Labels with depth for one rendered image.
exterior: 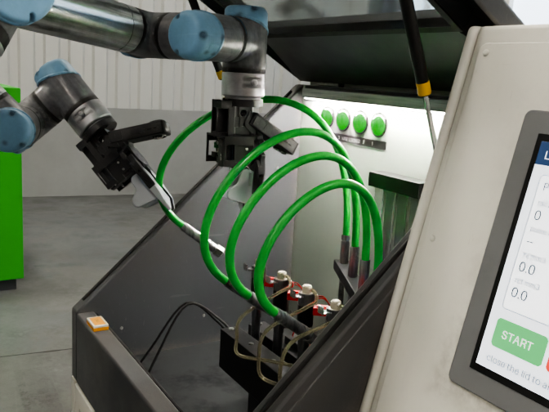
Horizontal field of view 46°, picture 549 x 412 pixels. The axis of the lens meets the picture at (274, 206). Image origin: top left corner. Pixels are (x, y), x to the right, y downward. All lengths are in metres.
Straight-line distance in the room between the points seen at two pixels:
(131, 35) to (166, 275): 0.62
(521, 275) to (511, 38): 0.31
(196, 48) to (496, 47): 0.43
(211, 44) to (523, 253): 0.54
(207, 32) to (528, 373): 0.64
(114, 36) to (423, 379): 0.67
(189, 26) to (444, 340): 0.58
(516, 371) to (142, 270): 0.90
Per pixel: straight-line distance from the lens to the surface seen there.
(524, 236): 0.81
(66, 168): 7.62
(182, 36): 1.03
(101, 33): 1.04
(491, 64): 0.91
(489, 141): 0.87
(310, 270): 1.58
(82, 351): 1.44
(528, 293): 0.79
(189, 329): 1.57
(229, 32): 1.05
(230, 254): 0.99
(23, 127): 1.17
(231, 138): 1.10
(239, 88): 1.11
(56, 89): 1.30
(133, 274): 1.46
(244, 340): 1.24
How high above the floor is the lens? 1.47
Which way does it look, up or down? 11 degrees down
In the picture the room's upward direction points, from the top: 3 degrees clockwise
